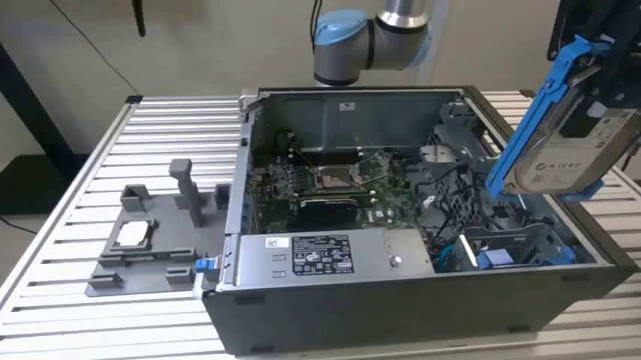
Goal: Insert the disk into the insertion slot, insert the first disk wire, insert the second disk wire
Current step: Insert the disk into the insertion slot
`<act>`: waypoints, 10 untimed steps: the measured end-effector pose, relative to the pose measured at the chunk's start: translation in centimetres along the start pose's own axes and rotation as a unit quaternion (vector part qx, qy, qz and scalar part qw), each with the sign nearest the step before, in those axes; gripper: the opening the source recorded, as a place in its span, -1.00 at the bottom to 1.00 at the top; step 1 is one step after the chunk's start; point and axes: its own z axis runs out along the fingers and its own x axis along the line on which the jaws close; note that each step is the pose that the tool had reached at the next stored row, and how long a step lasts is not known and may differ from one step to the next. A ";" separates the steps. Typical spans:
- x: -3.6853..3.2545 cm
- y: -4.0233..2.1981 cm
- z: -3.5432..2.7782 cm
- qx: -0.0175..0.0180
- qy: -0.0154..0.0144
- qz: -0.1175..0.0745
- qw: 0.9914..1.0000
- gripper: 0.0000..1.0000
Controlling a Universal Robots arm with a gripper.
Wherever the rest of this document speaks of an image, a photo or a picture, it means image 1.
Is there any CPU socket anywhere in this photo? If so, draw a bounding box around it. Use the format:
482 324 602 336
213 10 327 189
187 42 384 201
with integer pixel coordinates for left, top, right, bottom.
307 163 362 194

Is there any silver round metal bracket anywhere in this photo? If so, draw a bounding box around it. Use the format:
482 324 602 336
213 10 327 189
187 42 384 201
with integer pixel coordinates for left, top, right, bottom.
418 144 459 166

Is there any blue cable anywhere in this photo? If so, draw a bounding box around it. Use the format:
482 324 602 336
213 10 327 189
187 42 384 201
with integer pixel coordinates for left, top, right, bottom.
432 239 455 272

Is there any black stand with base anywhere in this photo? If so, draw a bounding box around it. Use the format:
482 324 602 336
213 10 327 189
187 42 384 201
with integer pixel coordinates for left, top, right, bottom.
0 40 89 217

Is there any grey parts rack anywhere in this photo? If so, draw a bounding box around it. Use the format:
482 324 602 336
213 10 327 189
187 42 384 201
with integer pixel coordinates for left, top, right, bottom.
85 158 235 299

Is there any hard disk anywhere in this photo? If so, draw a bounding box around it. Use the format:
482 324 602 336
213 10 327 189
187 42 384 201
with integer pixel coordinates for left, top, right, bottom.
483 34 641 206
474 247 578 271

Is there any green motherboard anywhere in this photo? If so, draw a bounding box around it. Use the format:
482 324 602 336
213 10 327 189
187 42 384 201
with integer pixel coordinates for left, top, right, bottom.
250 149 431 236

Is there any black PC case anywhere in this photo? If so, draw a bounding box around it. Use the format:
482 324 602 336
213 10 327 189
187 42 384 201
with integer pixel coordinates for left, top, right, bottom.
192 85 639 356

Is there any thin black looped cable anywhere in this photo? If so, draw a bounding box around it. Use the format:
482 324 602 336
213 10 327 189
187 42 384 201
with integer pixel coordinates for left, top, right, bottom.
414 164 467 188

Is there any grey power supply unit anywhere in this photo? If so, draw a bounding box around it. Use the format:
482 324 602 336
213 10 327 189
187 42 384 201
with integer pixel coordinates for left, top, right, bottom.
233 229 435 292

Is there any grey perforated drive cage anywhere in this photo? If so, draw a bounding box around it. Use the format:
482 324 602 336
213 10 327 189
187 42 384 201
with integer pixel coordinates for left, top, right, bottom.
414 100 577 273

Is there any silver CPU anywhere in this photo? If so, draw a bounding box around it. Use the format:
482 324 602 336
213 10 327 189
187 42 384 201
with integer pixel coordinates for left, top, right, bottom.
115 221 151 247

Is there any black hanging strap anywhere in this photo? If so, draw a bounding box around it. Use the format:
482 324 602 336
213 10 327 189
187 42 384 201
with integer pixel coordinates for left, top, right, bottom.
129 0 147 38

